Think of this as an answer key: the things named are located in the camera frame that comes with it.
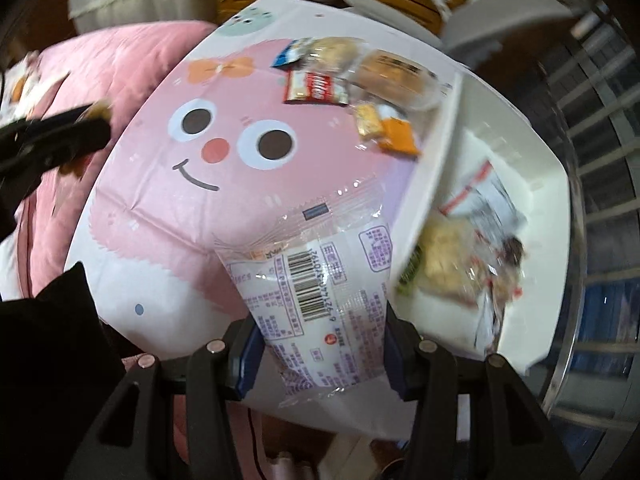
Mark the person's left forearm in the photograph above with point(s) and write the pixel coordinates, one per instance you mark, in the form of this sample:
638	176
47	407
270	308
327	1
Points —
50	370

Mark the white barcode snack packet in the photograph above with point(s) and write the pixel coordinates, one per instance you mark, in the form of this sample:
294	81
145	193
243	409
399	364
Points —
310	280

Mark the red white cookie packet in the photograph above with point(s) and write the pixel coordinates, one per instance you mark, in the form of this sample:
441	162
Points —
315	87

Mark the orange snack packet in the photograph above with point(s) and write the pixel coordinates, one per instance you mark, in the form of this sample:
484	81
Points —
400	135

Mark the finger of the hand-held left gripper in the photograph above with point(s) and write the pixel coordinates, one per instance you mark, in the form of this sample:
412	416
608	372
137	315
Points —
60	135

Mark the metal window railing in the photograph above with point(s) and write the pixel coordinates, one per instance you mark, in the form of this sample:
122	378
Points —
600	125

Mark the dark seaweed snack packet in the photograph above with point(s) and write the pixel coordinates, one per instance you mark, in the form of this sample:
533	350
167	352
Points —
480	195

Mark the blue silver snack packet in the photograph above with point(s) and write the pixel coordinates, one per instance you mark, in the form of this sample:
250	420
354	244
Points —
287	52

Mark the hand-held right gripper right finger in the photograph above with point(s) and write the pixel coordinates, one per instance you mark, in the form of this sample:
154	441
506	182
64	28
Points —
395	362

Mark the pink printed tablecloth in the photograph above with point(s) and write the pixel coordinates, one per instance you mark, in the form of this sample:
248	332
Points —
165	195

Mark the white plastic bin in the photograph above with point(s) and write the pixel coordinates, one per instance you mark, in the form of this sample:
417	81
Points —
525	160

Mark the large pale puffed snack packet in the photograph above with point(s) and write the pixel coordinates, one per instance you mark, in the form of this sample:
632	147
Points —
445	260

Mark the small pale puffed snack packet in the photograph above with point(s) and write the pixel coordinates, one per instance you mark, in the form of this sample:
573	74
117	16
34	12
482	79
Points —
335	52

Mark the grey office chair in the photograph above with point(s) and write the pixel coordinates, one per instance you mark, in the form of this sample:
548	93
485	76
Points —
475	35

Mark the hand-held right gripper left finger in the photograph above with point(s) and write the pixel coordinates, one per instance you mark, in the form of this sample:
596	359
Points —
245	357

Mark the small yellow snack packet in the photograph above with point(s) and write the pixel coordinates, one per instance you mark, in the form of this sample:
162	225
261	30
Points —
367	120

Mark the brown bread clear packet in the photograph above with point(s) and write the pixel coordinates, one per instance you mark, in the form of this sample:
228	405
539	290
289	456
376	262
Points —
395	77

